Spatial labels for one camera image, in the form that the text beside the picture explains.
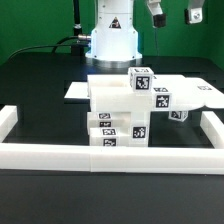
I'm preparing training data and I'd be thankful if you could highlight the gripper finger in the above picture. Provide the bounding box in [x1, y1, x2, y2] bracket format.
[185, 0, 204, 24]
[146, 0, 166, 28]

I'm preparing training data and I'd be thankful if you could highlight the white tagged cube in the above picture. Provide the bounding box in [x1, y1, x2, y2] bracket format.
[128, 67, 154, 93]
[168, 111, 188, 122]

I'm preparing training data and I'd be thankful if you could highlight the white chair back frame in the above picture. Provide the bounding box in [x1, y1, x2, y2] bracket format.
[87, 75, 224, 112]

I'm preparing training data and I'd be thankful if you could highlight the white chair seat part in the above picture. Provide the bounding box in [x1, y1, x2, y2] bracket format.
[129, 112, 151, 147]

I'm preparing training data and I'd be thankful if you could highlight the black vertical pole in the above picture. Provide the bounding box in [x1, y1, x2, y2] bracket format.
[71, 0, 84, 56]

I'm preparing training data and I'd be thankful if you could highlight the white tag base sheet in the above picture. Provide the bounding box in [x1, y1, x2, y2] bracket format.
[65, 82, 89, 99]

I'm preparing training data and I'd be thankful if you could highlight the white right fence bar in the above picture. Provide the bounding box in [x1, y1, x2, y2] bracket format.
[200, 111, 224, 149]

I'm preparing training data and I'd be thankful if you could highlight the white fence bar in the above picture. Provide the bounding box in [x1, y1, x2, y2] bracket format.
[200, 111, 224, 149]
[0, 143, 224, 175]
[0, 105, 18, 143]

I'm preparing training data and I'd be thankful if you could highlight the white front fence bar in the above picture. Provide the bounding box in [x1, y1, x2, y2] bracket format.
[0, 143, 224, 175]

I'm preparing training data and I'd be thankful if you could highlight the white left fence bar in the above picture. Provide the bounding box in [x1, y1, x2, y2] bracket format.
[0, 105, 18, 143]

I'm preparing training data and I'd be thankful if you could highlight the black cable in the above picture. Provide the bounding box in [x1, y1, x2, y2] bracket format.
[7, 34, 92, 62]

